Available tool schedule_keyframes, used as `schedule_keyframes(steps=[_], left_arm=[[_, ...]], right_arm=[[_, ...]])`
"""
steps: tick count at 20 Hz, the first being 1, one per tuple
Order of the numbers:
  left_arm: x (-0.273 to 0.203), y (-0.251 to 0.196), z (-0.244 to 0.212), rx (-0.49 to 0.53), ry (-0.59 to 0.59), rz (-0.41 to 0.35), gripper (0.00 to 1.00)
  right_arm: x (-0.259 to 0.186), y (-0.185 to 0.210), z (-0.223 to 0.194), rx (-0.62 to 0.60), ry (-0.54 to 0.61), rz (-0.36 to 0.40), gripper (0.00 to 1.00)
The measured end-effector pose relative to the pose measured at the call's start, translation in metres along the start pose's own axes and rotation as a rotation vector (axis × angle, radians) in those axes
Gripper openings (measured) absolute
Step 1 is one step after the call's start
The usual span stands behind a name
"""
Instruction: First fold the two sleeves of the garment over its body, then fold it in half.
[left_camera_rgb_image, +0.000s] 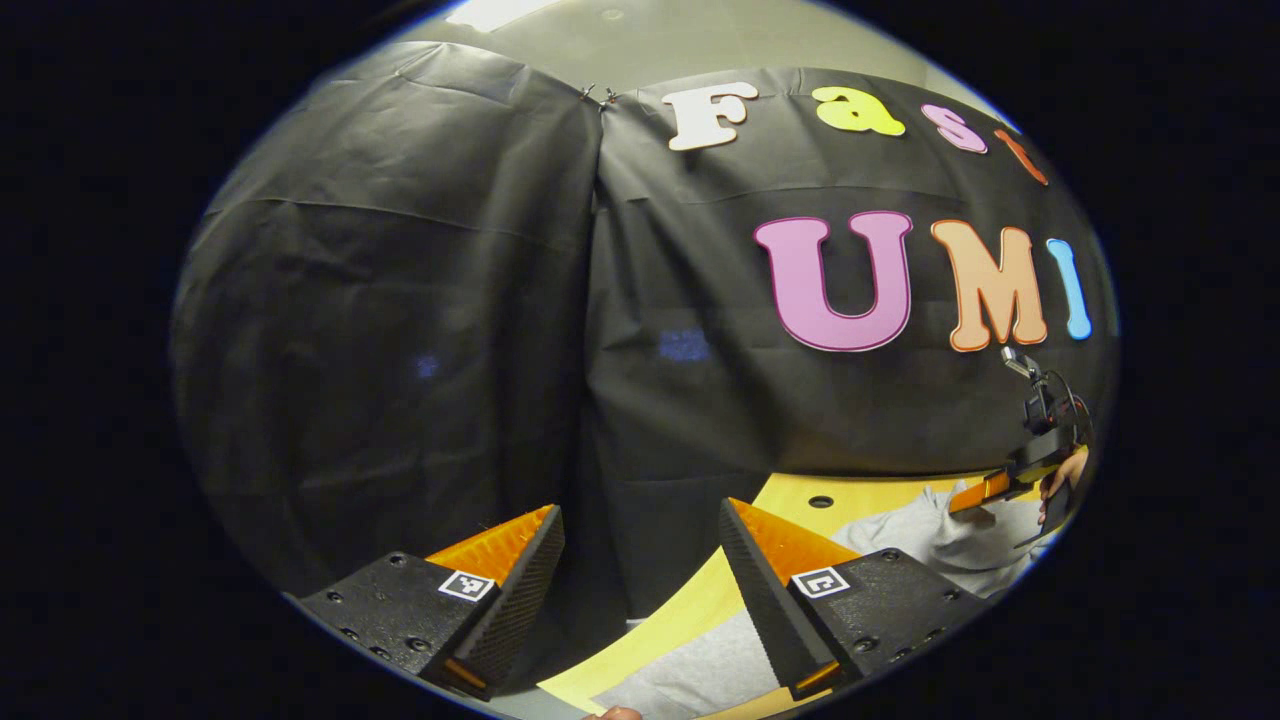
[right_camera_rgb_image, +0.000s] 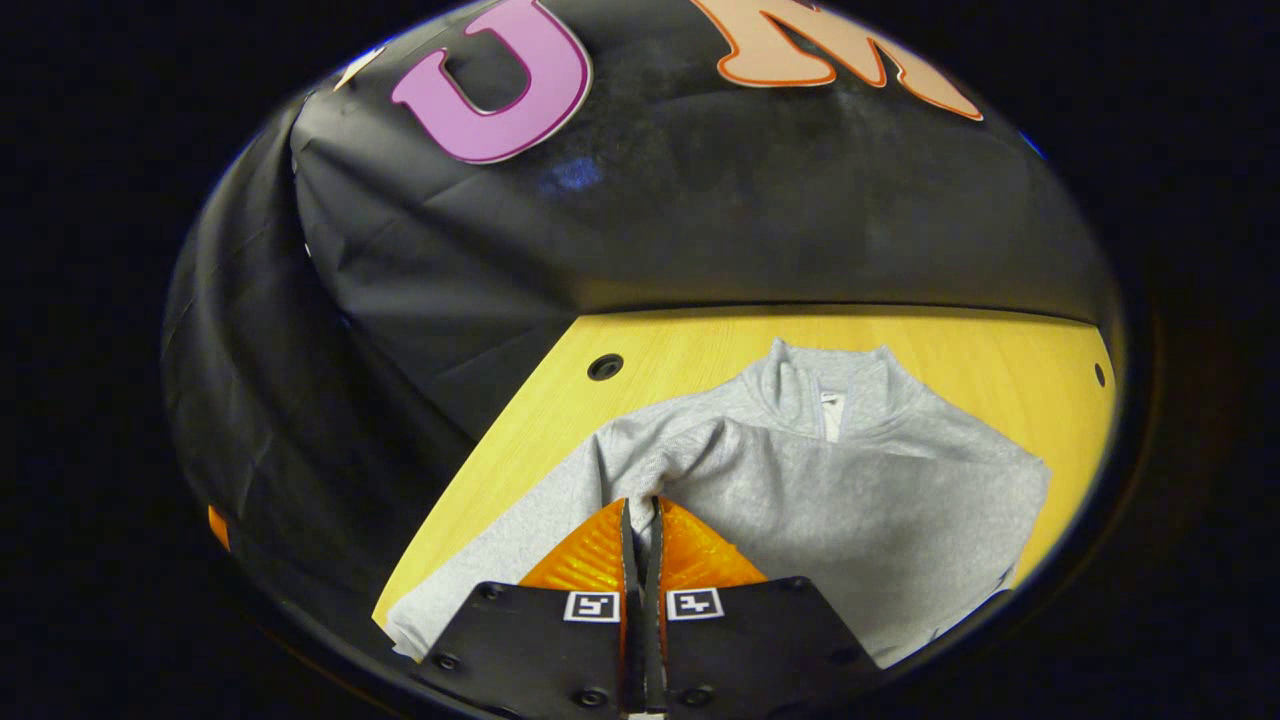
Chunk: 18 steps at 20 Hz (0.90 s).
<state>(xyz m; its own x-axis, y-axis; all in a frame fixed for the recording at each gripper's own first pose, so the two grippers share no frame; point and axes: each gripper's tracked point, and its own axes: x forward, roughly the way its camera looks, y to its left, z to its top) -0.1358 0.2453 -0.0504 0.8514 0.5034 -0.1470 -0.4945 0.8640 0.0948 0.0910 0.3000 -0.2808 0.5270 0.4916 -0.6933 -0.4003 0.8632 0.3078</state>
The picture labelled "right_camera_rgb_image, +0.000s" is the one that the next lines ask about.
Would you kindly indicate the grey sweatshirt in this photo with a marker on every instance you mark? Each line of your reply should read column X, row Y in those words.
column 850, row 500

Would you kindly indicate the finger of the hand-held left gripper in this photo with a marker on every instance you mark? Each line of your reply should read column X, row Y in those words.
column 218, row 528

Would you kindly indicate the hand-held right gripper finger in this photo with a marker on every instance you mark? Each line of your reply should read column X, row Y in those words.
column 630, row 620
column 654, row 620

